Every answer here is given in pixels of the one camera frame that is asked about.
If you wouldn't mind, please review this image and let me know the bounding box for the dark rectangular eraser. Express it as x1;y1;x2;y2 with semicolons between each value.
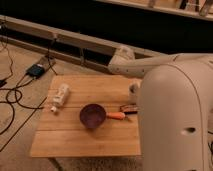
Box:
120;104;138;114

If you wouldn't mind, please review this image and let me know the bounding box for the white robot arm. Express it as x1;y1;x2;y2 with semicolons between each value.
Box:
108;45;213;171

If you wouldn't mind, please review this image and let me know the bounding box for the black power adapter box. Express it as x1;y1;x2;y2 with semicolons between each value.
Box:
26;64;45;79

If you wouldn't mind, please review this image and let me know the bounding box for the wooden table board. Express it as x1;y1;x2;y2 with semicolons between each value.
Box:
30;75;140;158

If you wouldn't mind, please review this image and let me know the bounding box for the white plastic bottle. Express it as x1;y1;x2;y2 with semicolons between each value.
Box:
51;84;70;113

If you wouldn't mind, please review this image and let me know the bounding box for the white ceramic cup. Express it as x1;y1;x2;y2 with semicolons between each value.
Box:
129;83;140;104

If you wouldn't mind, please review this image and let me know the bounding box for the long wooden beam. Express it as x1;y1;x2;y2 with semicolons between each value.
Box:
0;14;161;61

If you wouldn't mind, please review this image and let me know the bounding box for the black floor cable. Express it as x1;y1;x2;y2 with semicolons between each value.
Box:
0;19;58;153

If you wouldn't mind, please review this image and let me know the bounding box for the purple bowl with orange handle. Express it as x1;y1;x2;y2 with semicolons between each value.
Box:
79;104;125;129

